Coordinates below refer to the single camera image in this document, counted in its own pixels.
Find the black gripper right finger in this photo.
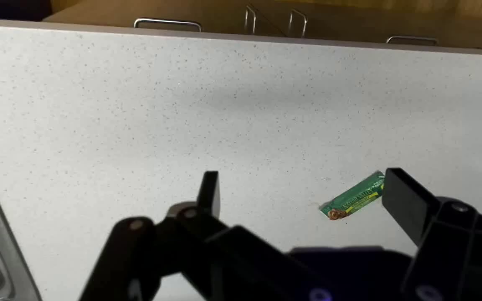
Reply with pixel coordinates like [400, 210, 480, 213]
[381, 168, 482, 301]

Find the wooden lower cabinet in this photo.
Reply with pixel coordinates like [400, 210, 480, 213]
[48, 0, 482, 51]

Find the silver drawer handle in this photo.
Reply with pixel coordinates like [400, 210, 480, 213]
[287, 11, 307, 37]
[244, 6, 257, 36]
[384, 36, 438, 46]
[132, 17, 202, 32]

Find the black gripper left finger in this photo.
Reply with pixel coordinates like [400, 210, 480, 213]
[78, 171, 281, 301]

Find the green snack packet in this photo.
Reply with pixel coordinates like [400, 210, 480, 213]
[319, 171, 384, 221]

